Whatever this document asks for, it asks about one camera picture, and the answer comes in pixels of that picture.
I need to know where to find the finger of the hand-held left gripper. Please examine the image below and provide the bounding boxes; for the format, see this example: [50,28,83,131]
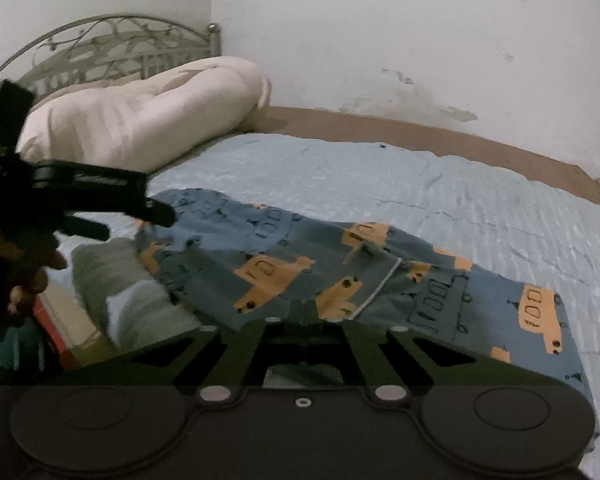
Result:
[62,214,112,242]
[34,159,177,228]

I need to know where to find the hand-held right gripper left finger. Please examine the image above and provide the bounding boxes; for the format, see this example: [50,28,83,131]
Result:
[75,302,305,405]

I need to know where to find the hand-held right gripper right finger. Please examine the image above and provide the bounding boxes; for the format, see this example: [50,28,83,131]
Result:
[304,302,567,405]

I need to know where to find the blue car-print pants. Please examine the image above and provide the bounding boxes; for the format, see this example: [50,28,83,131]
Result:
[134,187,600,457]

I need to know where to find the person's left hand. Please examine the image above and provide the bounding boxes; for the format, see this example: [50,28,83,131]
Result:
[0,210,68,318]

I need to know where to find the rolled cream comforter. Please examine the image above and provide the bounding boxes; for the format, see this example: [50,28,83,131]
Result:
[17,56,272,177]

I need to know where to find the ornate metal headboard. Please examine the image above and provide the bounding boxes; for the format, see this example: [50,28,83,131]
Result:
[0,13,223,97]

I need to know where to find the light blue quilted blanket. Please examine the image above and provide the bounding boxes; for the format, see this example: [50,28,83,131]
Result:
[55,132,600,463]

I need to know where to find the brown wooden bed board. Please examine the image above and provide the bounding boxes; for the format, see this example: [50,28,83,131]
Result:
[252,106,600,209]

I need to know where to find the red bed frame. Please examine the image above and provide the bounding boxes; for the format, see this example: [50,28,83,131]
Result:
[31,291,108,361]

